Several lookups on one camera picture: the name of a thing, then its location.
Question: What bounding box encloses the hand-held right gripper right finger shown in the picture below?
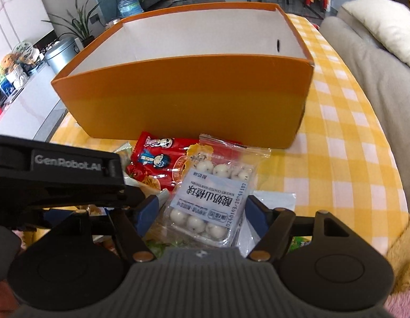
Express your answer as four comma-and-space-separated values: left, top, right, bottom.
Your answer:
245, 195, 353, 262

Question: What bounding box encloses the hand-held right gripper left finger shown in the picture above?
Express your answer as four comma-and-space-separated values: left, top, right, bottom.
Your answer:
54, 195, 161, 262

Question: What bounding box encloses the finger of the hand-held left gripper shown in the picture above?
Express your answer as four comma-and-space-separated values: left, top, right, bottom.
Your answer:
122, 185, 149, 209

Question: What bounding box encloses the clear packet of white balls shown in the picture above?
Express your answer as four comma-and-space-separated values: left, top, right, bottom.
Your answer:
160, 134, 271, 248

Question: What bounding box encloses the green snack packet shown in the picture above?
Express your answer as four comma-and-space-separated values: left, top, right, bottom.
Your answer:
289, 236, 313, 250

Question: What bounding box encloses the orange cardboard box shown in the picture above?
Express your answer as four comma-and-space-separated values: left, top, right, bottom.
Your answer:
51, 3, 315, 149

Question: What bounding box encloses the orange yellow snack packet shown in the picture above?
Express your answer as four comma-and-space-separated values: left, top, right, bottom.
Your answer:
132, 174, 169, 194

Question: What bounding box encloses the white long snack packet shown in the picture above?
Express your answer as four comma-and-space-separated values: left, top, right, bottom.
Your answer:
236, 190, 296, 259

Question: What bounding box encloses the red cartoon snack packet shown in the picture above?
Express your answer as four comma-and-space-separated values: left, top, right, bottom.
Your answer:
126, 131, 206, 193

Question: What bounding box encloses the yellow checkered tablecloth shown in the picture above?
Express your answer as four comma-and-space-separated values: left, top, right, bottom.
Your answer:
49, 13, 409, 272

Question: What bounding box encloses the silver tin can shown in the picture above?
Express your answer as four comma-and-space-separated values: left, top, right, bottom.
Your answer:
44, 36, 81, 75

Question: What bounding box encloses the orange plush toy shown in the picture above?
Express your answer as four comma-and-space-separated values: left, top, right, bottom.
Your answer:
0, 54, 17, 72

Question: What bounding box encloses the patterned round toy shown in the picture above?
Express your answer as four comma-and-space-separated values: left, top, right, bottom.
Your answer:
12, 41, 40, 67

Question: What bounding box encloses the potted plant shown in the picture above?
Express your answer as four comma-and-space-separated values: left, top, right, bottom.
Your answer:
42, 0, 101, 48

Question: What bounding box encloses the yellow plush blanket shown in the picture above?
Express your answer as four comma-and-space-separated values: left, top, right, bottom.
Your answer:
387, 214, 410, 294

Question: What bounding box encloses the beige sofa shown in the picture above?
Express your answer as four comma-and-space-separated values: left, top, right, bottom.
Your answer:
319, 0, 410, 216

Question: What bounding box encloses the pink fuzzy cloth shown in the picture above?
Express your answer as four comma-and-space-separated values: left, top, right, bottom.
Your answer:
385, 291, 410, 318

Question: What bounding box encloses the blue water bottle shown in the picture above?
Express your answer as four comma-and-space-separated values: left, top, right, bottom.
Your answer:
117, 0, 144, 18

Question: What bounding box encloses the cream cushion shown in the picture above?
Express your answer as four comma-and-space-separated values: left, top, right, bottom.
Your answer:
337, 0, 410, 73

